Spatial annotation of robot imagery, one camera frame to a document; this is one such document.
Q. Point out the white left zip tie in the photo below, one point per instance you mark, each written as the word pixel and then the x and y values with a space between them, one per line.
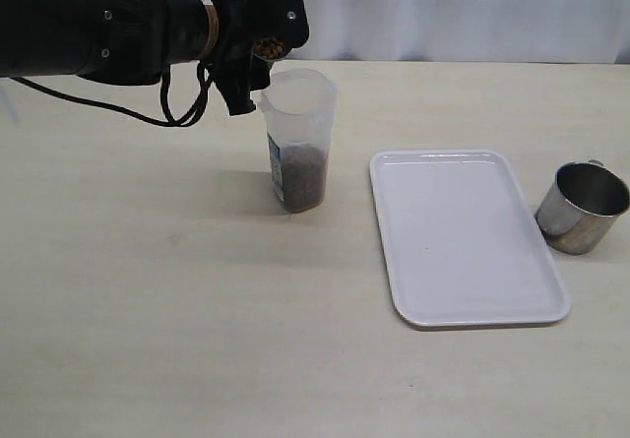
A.
pixel 7 104

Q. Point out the white rectangular plastic tray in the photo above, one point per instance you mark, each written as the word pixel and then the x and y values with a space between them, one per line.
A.
pixel 460 243

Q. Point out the white curtain backdrop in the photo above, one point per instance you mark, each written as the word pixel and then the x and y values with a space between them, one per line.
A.
pixel 531 31

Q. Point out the clear plastic tall container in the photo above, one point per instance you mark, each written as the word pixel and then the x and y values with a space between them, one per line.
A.
pixel 299 110

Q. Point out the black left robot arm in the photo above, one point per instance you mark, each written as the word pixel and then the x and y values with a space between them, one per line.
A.
pixel 114 42

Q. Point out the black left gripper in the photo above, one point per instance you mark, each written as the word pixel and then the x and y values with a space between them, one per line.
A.
pixel 236 73

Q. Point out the steel cup with kibble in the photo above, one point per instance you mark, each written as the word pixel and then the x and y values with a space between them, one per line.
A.
pixel 580 207
pixel 270 49

